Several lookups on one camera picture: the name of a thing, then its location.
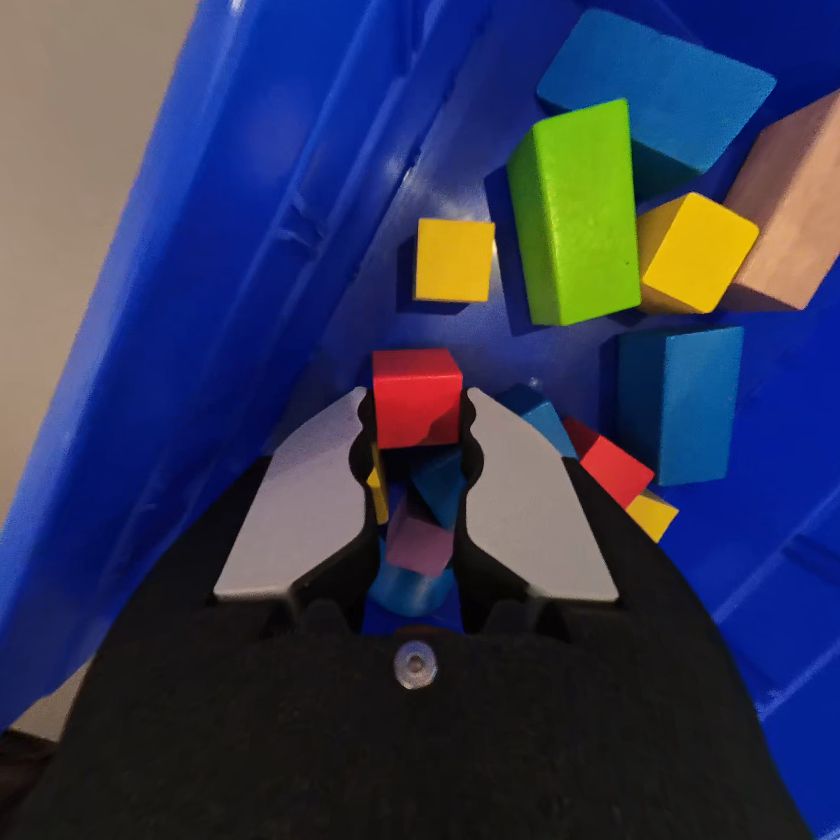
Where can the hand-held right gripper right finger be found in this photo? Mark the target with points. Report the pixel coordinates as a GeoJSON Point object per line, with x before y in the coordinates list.
{"type": "Point", "coordinates": [532, 519]}

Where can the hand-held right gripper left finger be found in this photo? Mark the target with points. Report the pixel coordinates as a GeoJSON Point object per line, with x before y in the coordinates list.
{"type": "Point", "coordinates": [295, 519]}

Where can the pile of coloured wooden blocks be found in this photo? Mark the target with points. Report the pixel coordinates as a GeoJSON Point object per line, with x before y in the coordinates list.
{"type": "Point", "coordinates": [578, 217]}

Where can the grey desk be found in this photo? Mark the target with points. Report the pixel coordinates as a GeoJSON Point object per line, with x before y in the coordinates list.
{"type": "Point", "coordinates": [66, 197]}

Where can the red wooden block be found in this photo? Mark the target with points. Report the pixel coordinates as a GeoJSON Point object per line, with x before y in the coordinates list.
{"type": "Point", "coordinates": [418, 397]}

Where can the blue plastic bin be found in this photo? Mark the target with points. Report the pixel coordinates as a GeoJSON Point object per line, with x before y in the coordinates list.
{"type": "Point", "coordinates": [236, 263]}

